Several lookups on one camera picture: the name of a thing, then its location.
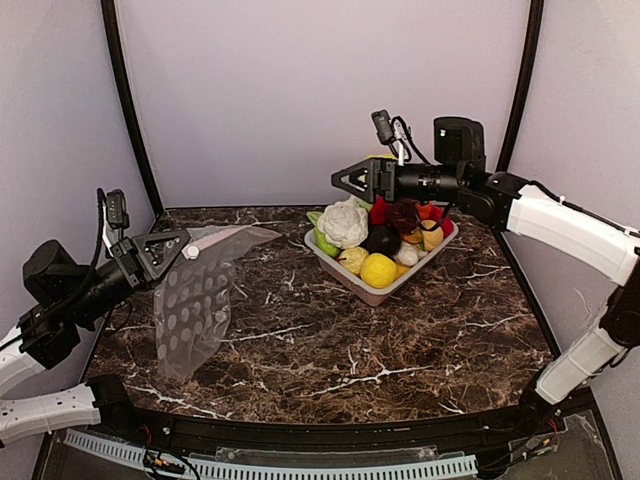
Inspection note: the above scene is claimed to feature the clear dotted zip top bag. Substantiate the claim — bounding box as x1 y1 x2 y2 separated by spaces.
154 225 280 381

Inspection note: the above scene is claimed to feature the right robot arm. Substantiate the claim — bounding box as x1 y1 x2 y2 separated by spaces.
331 116 639 406

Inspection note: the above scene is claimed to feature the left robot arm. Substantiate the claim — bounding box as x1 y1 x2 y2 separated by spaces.
1 230 190 445

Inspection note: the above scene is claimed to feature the pink plastic food tray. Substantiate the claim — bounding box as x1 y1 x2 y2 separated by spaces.
305 198 458 306

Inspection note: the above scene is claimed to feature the napa cabbage toy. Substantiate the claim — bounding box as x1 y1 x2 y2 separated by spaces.
366 154 397 162

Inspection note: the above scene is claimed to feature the white cauliflower toy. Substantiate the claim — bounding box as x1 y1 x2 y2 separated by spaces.
317 200 369 249

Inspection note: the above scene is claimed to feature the orange pumpkin toy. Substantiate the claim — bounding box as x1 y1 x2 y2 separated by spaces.
416 203 434 221

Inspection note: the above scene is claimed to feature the pale yellow cabbage toy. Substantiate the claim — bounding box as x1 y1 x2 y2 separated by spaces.
337 246 369 276

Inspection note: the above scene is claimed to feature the yellow bun toy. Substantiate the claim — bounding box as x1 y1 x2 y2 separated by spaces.
421 219 444 252

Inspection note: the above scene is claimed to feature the red pepper toy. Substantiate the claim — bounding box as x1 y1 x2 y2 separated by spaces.
432 206 454 239

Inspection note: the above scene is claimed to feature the white garlic toy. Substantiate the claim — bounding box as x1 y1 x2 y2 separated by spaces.
394 242 420 267

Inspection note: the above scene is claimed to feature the yellow lemon toy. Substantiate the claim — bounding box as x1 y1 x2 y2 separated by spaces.
360 253 397 289

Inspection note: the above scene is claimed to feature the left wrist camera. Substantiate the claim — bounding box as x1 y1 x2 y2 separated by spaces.
97 188 130 255

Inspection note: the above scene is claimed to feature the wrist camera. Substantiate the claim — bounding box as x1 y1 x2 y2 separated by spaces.
97 188 130 255
371 109 413 164

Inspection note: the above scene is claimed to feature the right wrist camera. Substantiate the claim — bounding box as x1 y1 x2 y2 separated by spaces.
371 109 413 164

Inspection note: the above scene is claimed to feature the right black frame post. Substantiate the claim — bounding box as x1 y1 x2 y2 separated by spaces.
496 0 545 171

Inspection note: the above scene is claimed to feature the black frame post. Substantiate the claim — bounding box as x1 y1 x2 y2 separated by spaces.
100 0 164 218
496 0 545 171

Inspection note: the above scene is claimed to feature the black curved front rail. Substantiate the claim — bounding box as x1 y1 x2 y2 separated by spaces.
95 391 555 453

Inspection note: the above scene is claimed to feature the white slotted cable duct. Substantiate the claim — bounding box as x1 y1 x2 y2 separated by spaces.
64 430 479 480

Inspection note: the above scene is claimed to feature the left black frame post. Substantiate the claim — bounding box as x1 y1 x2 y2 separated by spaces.
100 0 164 218

